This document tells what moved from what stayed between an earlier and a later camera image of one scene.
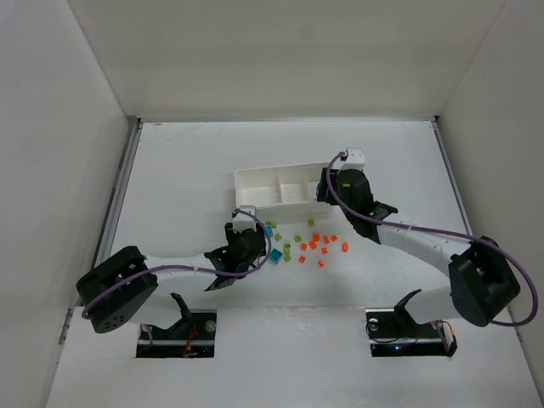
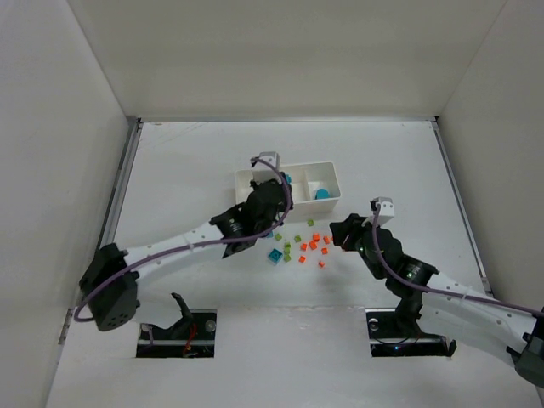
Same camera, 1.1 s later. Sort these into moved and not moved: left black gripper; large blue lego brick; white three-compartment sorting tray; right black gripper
Moved: left black gripper; right black gripper
Not moved: large blue lego brick; white three-compartment sorting tray
